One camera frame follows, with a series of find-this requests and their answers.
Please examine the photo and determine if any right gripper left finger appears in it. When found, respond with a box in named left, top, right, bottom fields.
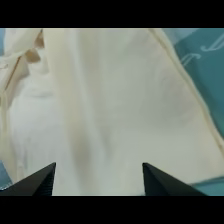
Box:
left=0, top=162, right=57, bottom=197

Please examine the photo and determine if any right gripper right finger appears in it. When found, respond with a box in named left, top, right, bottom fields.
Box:
left=142, top=162, right=207, bottom=197

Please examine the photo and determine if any cream garment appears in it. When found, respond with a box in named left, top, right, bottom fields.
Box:
left=0, top=28, right=224, bottom=197

